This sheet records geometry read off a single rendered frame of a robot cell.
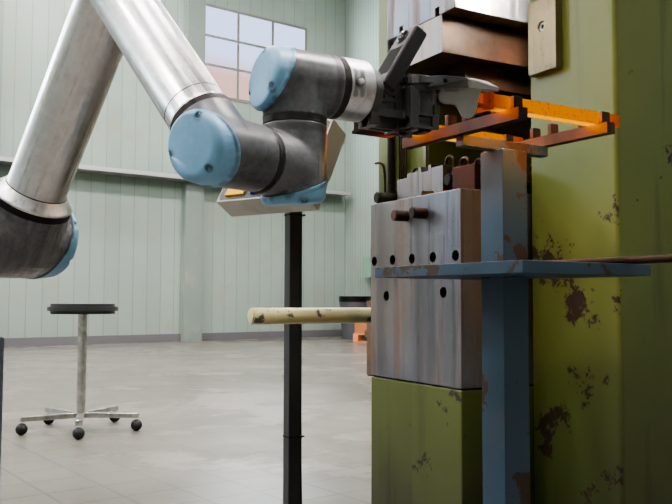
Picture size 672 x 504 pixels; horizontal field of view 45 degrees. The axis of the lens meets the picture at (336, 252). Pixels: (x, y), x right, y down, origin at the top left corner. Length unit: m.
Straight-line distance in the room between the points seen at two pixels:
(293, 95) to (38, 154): 0.61
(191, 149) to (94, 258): 11.26
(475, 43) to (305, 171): 1.11
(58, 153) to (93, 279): 10.70
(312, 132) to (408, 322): 0.96
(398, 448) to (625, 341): 0.62
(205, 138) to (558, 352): 1.12
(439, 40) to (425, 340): 0.73
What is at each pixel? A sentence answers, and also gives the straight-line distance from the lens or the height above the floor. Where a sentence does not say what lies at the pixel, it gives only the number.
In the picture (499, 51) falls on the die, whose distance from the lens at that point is 2.19.
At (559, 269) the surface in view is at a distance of 1.34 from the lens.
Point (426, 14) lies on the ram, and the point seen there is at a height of 1.38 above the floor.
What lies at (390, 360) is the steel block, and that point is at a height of 0.51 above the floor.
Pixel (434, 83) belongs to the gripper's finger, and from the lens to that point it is 1.25.
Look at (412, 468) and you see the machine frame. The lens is 2.03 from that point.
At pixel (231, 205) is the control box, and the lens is 2.50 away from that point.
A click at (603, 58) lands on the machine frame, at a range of 1.87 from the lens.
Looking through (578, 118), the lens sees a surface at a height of 0.98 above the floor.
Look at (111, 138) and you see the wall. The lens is 12.55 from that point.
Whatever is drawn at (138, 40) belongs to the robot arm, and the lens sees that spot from 1.16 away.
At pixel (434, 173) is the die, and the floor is 0.98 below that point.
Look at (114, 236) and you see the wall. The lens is 12.39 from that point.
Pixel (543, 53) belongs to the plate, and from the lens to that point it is 1.97.
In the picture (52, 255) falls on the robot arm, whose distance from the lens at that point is 1.66.
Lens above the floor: 0.67
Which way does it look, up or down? 3 degrees up
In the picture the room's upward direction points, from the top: straight up
